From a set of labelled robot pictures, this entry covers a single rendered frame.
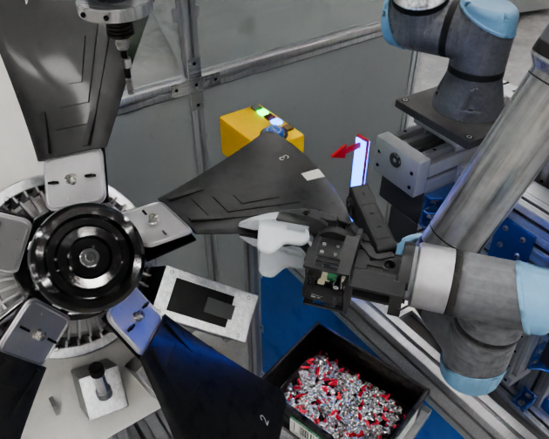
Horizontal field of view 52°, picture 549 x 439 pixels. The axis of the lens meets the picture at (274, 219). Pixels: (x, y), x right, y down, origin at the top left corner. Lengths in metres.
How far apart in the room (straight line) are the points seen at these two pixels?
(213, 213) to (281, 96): 1.03
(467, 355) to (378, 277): 0.15
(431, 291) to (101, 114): 0.42
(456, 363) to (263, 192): 0.32
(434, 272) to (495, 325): 0.09
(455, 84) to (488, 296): 0.71
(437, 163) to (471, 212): 0.53
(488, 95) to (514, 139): 0.58
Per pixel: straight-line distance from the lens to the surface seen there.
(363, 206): 0.70
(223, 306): 0.83
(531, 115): 0.69
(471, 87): 1.26
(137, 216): 0.72
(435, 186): 1.28
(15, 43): 0.77
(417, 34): 1.25
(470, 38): 1.22
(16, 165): 0.92
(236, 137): 1.13
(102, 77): 0.70
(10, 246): 0.69
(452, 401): 0.99
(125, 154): 1.51
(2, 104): 0.94
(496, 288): 0.63
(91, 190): 0.68
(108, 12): 0.55
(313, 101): 1.80
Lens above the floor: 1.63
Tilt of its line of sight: 39 degrees down
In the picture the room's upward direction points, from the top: straight up
